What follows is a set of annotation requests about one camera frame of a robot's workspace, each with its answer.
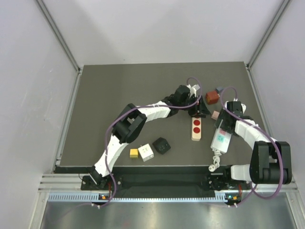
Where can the yellow USB charger plug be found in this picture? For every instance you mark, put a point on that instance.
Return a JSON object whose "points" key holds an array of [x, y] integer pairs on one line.
{"points": [[134, 153]]}

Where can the black adapter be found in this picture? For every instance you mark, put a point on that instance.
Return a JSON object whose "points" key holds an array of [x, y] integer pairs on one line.
{"points": [[161, 145]]}

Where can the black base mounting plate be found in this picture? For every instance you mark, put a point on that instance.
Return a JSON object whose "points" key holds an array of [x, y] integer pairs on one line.
{"points": [[124, 181]]}

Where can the white red power strip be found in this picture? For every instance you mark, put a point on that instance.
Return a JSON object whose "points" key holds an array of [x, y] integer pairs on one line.
{"points": [[196, 129]]}

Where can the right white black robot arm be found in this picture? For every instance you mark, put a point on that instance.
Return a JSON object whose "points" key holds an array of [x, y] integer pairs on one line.
{"points": [[270, 160]]}

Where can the white multi-socket power strip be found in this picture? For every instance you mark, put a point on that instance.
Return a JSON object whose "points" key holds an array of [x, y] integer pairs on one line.
{"points": [[221, 141]]}

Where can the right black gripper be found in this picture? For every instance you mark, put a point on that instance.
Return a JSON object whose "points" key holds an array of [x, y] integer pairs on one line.
{"points": [[224, 116]]}

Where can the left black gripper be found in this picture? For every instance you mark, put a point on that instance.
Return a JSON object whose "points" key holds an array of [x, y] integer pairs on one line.
{"points": [[200, 110]]}

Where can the grey slotted cable duct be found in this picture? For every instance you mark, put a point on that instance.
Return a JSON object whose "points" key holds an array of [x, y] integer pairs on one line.
{"points": [[102, 198]]}

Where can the pink USB charger plug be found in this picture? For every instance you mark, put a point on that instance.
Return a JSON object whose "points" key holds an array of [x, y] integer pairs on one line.
{"points": [[215, 115]]}

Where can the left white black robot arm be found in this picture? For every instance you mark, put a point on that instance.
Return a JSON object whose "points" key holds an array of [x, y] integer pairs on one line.
{"points": [[130, 122]]}

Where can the red koi fish adapter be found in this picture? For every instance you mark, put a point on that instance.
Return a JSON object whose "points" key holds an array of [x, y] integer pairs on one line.
{"points": [[212, 97]]}

